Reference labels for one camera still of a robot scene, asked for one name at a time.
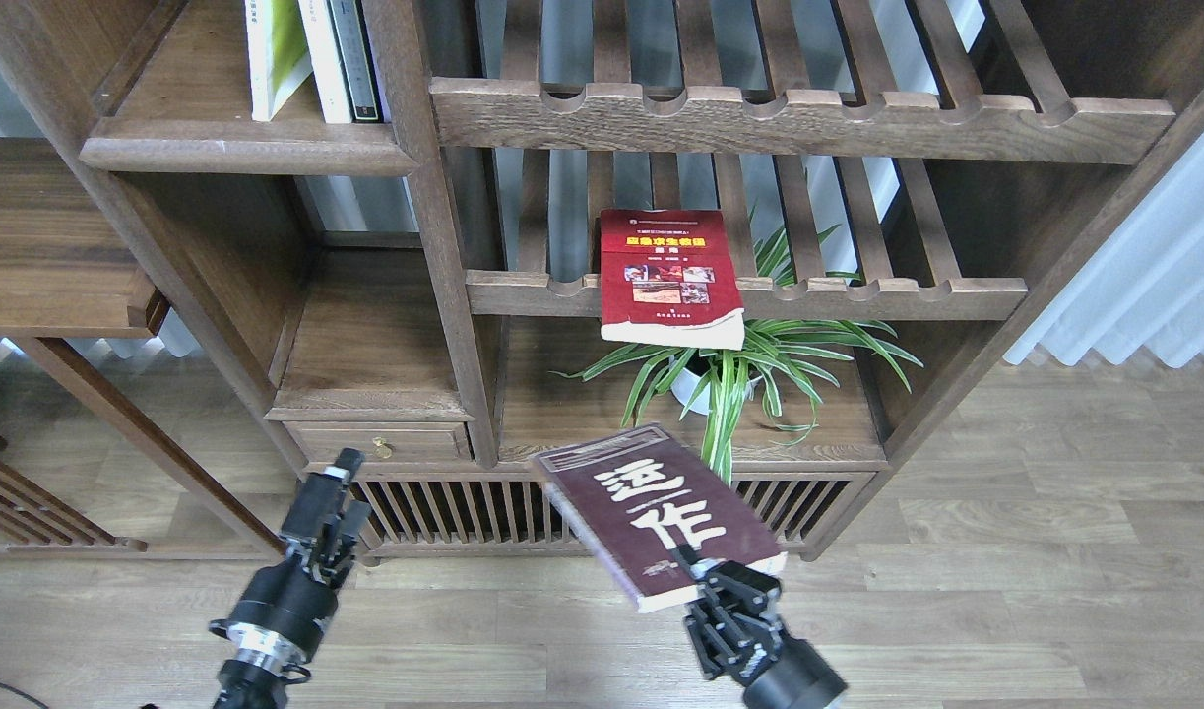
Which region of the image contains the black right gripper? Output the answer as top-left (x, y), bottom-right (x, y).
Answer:
top-left (672, 544), bottom-right (848, 708)

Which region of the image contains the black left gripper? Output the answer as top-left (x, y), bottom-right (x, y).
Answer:
top-left (209, 448), bottom-right (372, 666)

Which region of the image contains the dark maroon book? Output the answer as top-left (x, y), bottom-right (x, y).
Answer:
top-left (533, 423), bottom-right (786, 613)

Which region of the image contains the red book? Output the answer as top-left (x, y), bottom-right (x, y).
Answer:
top-left (600, 208), bottom-right (744, 350)

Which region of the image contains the yellow-green book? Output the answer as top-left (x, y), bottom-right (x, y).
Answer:
top-left (243, 0), bottom-right (312, 122)

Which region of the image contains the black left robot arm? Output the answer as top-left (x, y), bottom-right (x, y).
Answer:
top-left (209, 448), bottom-right (371, 708)

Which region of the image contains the brass drawer knob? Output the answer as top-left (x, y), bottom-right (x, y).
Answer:
top-left (371, 436), bottom-right (394, 461)

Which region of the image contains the white plant pot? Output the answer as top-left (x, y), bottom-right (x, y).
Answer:
top-left (669, 351), bottom-right (763, 415)

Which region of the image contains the green spider plant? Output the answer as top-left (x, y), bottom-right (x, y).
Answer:
top-left (551, 207), bottom-right (925, 483)

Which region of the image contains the dark wooden bookshelf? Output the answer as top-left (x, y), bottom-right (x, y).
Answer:
top-left (0, 1), bottom-right (1204, 559)

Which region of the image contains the wooden side table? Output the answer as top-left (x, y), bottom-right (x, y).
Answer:
top-left (0, 138), bottom-right (282, 556)

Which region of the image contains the white upright book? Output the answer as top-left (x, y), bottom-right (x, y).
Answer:
top-left (299, 0), bottom-right (354, 124)

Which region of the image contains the grey-green upright book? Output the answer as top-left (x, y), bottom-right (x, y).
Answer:
top-left (327, 1), bottom-right (384, 124)

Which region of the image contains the white curtain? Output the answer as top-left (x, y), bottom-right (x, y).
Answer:
top-left (1005, 132), bottom-right (1204, 368)

